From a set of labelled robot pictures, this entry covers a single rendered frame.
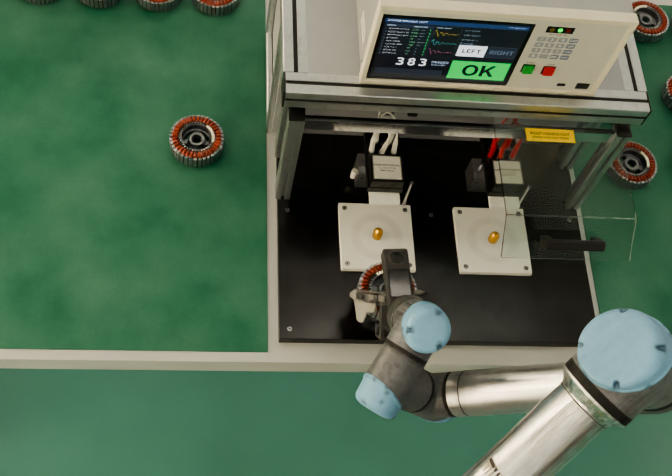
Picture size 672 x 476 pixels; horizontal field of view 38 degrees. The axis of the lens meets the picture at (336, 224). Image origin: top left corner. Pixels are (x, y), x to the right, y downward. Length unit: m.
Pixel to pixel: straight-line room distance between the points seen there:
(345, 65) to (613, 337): 0.71
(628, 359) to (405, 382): 0.37
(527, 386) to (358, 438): 1.12
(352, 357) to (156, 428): 0.85
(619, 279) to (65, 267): 1.13
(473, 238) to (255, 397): 0.88
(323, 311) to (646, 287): 0.69
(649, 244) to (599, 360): 0.87
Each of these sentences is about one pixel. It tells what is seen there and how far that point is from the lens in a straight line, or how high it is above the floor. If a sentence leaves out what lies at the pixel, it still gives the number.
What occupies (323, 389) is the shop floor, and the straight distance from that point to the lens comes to 2.65.
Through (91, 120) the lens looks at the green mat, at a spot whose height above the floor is 0.75.
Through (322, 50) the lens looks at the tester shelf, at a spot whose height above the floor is 1.11.
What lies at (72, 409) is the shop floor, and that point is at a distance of 2.62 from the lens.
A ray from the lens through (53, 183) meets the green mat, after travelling 2.03.
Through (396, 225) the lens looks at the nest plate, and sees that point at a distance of 1.98.
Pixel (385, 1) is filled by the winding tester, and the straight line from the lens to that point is 1.59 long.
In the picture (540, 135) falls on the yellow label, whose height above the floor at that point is 1.07.
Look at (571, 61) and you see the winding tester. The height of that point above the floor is 1.21.
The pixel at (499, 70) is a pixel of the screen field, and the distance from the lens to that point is 1.75.
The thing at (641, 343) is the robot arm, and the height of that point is 1.36.
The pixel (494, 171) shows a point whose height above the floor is 0.92.
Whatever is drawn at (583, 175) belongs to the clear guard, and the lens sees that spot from 1.81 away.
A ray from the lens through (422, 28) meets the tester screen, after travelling 1.63.
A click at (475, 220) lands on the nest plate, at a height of 0.78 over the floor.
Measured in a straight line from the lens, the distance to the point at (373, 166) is 1.87.
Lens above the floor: 2.48
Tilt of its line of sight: 60 degrees down
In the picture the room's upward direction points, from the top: 17 degrees clockwise
